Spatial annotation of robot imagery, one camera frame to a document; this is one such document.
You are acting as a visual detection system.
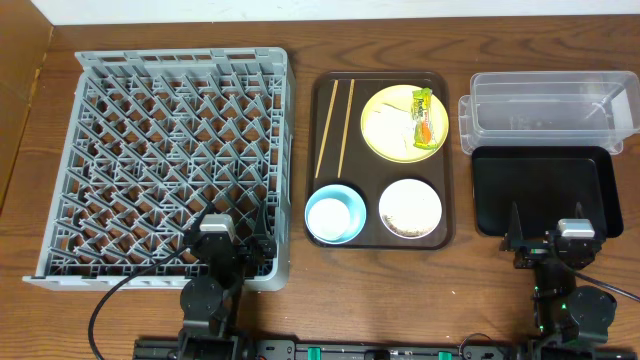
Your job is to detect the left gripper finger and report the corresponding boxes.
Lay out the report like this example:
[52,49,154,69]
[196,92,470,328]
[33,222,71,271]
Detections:
[191,202,215,232]
[253,200,272,238]

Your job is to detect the small white cup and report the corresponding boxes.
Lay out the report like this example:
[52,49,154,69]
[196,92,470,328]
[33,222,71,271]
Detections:
[307,198,350,241]

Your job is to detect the white round bowl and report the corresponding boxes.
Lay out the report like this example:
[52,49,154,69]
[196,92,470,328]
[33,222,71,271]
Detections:
[378,179,443,237]

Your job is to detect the wooden chopstick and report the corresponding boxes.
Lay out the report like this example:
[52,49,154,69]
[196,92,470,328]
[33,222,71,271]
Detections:
[337,79,355,178]
[314,80,339,178]

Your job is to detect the green snack wrapper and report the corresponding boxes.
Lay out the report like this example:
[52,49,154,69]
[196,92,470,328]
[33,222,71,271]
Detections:
[410,88,435,150]

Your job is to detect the rice and food scraps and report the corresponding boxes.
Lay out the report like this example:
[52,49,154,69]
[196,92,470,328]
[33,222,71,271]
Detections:
[382,213,436,239]

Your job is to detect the white paper napkin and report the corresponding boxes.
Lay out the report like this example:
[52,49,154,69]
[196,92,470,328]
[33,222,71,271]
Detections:
[369,104,411,158]

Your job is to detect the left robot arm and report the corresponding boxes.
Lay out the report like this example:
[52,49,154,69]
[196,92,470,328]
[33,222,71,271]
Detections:
[176,202,277,360]

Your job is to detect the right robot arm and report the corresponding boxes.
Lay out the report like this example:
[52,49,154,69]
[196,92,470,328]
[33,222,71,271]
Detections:
[501,204,617,359]

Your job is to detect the grey plastic dishwasher rack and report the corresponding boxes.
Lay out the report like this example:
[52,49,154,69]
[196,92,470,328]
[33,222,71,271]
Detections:
[28,47,296,291]

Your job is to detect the black rectangular tray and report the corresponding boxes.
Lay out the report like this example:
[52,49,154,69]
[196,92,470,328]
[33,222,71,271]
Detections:
[471,146,624,239]

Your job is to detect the light blue bowl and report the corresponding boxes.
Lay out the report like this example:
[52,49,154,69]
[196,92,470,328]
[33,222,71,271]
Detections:
[304,184,367,245]

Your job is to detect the dark brown serving tray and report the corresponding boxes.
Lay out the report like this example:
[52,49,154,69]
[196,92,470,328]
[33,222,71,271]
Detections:
[305,71,455,251]

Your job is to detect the clear plastic bin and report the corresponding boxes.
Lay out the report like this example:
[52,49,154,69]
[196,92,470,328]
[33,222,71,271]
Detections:
[458,71,639,155]

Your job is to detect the yellow round plate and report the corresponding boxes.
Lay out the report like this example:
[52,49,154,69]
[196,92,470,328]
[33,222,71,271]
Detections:
[360,84,450,163]

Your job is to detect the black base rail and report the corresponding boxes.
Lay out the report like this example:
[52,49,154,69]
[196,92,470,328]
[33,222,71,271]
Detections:
[132,337,640,360]

